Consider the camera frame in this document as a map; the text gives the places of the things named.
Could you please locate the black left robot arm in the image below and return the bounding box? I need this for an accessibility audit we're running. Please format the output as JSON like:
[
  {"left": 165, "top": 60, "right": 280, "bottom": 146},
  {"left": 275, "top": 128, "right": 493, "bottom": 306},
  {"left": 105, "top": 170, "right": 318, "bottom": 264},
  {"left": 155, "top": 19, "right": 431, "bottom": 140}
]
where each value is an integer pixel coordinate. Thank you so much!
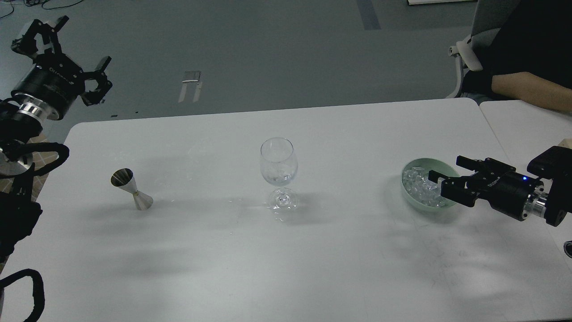
[{"left": 0, "top": 16, "right": 113, "bottom": 267}]

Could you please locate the white office chair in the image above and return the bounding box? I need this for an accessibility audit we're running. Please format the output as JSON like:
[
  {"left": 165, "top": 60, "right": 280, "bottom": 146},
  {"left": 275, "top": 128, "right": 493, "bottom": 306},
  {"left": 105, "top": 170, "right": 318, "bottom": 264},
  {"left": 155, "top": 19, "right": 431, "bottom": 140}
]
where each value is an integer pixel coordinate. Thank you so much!
[{"left": 446, "top": 0, "right": 520, "bottom": 98}]

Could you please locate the clear wine glass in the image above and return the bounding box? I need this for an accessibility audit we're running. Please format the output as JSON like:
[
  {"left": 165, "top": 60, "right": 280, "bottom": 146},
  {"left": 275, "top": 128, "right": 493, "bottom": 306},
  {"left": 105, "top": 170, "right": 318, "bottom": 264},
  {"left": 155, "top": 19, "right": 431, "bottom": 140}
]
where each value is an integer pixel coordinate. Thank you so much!
[{"left": 260, "top": 137, "right": 299, "bottom": 213}]

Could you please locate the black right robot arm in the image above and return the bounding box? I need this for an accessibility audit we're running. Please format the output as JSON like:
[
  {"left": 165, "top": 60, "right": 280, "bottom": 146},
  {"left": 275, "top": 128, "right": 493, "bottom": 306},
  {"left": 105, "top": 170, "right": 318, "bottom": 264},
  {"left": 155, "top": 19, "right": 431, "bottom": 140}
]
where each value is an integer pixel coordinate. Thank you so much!
[{"left": 428, "top": 145, "right": 572, "bottom": 228}]

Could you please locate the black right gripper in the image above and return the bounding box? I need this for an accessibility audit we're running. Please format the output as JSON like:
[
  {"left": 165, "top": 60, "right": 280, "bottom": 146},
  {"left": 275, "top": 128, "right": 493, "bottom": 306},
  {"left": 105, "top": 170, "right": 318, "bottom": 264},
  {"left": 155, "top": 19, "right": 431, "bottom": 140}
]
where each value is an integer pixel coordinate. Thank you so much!
[{"left": 428, "top": 156, "right": 548, "bottom": 221}]

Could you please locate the person's bare forearm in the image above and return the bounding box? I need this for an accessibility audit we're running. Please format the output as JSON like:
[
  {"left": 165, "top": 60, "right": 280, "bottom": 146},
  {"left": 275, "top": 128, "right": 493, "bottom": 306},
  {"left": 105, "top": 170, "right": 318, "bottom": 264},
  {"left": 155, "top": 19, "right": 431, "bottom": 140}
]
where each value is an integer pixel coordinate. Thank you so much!
[{"left": 492, "top": 72, "right": 572, "bottom": 112}]

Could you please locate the beige checked cushion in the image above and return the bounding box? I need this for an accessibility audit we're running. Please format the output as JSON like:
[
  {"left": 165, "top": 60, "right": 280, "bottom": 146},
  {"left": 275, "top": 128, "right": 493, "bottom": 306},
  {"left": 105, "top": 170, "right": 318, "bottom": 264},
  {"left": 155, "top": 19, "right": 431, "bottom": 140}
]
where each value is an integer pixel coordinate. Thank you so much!
[{"left": 1, "top": 151, "right": 59, "bottom": 267}]

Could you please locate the steel cocktail jigger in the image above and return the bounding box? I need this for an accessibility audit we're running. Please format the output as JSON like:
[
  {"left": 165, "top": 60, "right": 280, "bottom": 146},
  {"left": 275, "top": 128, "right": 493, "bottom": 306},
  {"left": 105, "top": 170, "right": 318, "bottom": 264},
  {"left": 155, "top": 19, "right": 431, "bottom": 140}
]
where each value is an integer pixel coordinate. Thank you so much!
[{"left": 110, "top": 168, "right": 154, "bottom": 211}]

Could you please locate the black floor cable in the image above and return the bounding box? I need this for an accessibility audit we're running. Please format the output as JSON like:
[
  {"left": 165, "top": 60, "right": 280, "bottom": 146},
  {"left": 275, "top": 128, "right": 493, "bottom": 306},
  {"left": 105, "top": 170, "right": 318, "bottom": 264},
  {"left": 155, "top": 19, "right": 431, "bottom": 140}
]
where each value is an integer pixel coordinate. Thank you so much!
[{"left": 0, "top": 0, "right": 85, "bottom": 18}]

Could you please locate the pile of ice cubes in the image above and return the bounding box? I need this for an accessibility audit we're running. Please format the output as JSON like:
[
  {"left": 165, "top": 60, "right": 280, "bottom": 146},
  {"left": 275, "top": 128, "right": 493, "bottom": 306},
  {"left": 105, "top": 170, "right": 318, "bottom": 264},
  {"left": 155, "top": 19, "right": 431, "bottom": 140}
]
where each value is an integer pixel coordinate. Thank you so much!
[{"left": 402, "top": 166, "right": 446, "bottom": 208}]

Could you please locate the green bowl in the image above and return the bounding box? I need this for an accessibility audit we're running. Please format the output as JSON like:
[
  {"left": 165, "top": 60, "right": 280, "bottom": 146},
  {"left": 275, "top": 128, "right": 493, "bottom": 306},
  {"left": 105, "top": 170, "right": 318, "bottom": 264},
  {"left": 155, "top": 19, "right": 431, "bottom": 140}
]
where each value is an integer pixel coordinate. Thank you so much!
[{"left": 400, "top": 158, "right": 459, "bottom": 212}]

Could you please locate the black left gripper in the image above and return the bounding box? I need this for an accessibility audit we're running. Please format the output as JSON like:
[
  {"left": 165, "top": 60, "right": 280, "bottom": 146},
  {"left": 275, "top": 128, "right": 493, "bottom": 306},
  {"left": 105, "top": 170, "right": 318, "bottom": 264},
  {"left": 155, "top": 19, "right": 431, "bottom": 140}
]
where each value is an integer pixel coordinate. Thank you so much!
[{"left": 11, "top": 16, "right": 113, "bottom": 120}]

